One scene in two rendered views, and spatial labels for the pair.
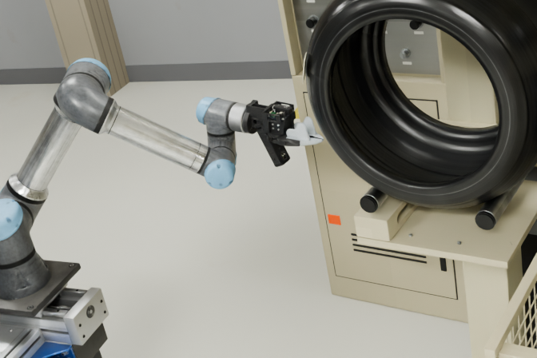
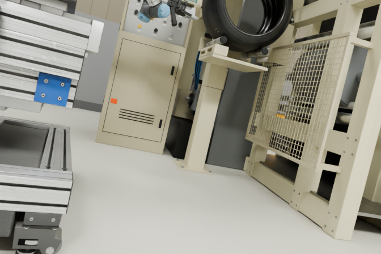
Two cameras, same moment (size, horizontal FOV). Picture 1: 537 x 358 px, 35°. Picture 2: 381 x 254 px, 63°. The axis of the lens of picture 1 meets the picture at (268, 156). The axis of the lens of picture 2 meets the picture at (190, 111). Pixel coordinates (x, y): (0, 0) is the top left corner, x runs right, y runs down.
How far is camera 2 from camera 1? 2.00 m
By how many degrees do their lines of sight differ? 54
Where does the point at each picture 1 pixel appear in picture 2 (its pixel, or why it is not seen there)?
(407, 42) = (173, 31)
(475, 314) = (199, 125)
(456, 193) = (260, 38)
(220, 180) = (165, 12)
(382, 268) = (129, 127)
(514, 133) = (285, 18)
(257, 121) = (172, 3)
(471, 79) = not seen: hidden behind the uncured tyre
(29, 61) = not seen: outside the picture
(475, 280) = (204, 109)
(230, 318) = not seen: hidden behind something
